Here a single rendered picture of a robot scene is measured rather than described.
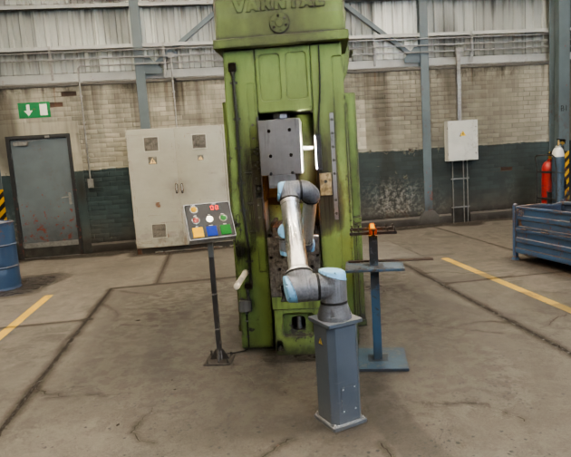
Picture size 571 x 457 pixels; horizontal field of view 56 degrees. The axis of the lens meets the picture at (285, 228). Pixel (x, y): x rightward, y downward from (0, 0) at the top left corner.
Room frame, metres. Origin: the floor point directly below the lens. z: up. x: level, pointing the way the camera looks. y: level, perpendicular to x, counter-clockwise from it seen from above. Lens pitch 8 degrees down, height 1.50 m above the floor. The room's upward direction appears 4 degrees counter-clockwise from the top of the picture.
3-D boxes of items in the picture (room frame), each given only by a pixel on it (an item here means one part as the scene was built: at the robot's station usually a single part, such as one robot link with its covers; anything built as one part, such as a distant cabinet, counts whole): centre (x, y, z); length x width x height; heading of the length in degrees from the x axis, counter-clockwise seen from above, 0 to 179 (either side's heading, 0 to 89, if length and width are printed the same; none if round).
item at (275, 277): (4.12, -0.07, 0.69); 0.56 x 0.38 x 0.45; 176
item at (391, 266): (3.67, -0.60, 0.69); 0.40 x 0.30 x 0.02; 82
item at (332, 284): (2.85, -0.23, 0.79); 0.17 x 0.15 x 0.18; 95
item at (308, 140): (4.43, -0.09, 1.37); 0.41 x 0.10 x 0.91; 86
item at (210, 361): (3.87, 0.56, 0.05); 0.22 x 0.22 x 0.09; 86
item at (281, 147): (4.11, -0.06, 1.56); 0.42 x 0.39 x 0.40; 176
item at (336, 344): (2.85, -0.24, 0.30); 0.22 x 0.22 x 0.60; 27
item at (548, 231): (6.21, -3.38, 0.36); 1.20 x 0.80 x 0.72; 13
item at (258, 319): (4.29, 0.26, 1.15); 0.44 x 0.26 x 2.30; 176
